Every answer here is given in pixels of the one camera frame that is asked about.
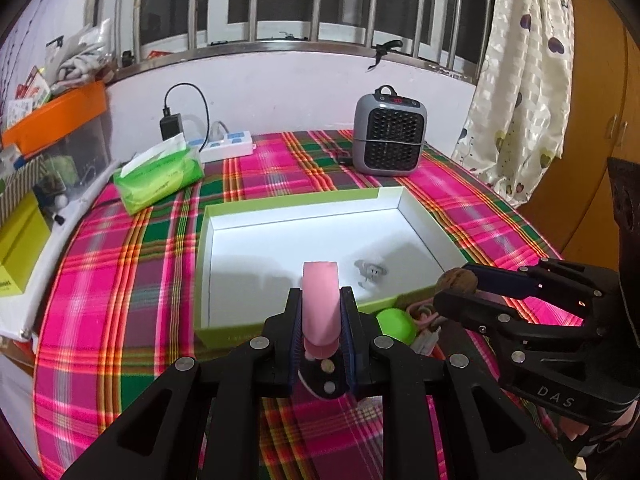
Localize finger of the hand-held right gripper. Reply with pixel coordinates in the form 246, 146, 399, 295
462, 257, 623, 328
432, 290, 601, 388

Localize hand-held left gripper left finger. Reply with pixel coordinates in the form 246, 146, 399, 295
60, 287, 306, 480

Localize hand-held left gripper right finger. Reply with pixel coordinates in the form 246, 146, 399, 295
339, 286, 583, 480

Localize brown walnut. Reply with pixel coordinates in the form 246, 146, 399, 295
437, 268, 480, 295

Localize pink phone stand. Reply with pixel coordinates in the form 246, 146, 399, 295
298, 261, 348, 401

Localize green round plastic knob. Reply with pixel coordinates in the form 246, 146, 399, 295
375, 308, 418, 346

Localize pink cable winder with earphones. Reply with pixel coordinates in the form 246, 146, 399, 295
400, 302, 443, 356

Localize grey white plug adapter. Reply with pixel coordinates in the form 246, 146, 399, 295
353, 259, 387, 288

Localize green and white cardboard box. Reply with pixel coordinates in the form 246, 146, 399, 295
194, 186, 468, 348

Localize pink green plaid tablecloth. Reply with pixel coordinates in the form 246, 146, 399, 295
32, 130, 586, 480

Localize grey space heater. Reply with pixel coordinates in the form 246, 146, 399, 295
353, 85, 430, 177

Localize white curtain with purple hearts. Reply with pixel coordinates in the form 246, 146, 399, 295
450, 0, 576, 206

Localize white power strip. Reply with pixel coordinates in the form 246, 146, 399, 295
187, 120, 256, 163

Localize green tissue pack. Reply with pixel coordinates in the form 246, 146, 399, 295
112, 135, 206, 216

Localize wooden cabinet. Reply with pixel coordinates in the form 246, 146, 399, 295
520, 0, 640, 281

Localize black clip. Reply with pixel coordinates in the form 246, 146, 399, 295
367, 40, 403, 72

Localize yellow green box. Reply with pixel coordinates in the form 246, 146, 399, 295
0, 192, 53, 301

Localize steel window guard bars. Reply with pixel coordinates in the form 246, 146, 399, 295
87, 0, 496, 83

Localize striped paper box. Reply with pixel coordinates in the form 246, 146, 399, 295
0, 152, 51, 223

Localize orange lid clear storage box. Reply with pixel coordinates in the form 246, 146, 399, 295
2, 80, 113, 196

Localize clear plastic bag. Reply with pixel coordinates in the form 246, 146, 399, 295
45, 19, 113, 93

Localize black charger with cable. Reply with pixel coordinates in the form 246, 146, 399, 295
159, 82, 210, 142

